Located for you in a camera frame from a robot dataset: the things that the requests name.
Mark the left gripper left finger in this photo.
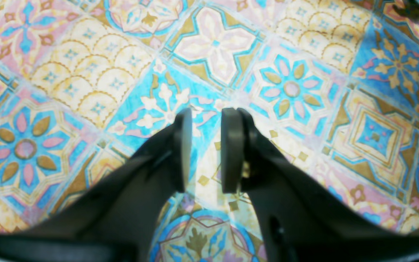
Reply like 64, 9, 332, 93
0, 108, 192, 262

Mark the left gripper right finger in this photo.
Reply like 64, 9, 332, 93
221, 108, 419, 262

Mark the patterned tile tablecloth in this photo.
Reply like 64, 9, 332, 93
0, 0, 419, 262

